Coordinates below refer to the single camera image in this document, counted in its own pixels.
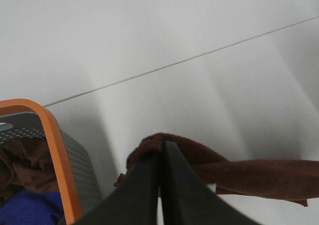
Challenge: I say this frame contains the brown towel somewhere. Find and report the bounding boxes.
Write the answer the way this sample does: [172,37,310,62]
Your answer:
[0,138,59,206]
[126,133,319,207]

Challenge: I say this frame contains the blue towel in basket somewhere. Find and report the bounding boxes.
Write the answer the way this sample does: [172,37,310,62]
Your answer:
[0,190,64,225]

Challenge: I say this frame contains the grey perforated basket orange rim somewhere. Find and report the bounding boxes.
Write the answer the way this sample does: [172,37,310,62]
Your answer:
[0,99,102,225]

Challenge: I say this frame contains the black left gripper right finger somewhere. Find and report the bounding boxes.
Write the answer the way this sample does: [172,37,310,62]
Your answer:
[161,141,258,225]

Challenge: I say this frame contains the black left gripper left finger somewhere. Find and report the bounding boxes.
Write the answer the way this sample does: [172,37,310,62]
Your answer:
[74,152,160,225]

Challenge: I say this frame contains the brown towel in basket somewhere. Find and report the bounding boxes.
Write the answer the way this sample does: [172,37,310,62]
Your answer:
[0,138,59,206]

